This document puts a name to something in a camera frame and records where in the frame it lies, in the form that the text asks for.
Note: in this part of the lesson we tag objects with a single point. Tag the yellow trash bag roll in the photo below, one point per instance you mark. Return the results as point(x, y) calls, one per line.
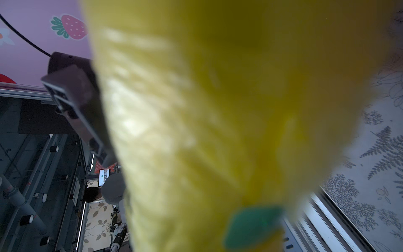
point(227, 115)

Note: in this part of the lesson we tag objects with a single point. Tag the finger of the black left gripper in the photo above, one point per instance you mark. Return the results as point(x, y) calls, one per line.
point(76, 98)

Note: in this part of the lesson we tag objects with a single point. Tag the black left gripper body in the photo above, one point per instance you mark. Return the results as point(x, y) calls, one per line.
point(60, 61)

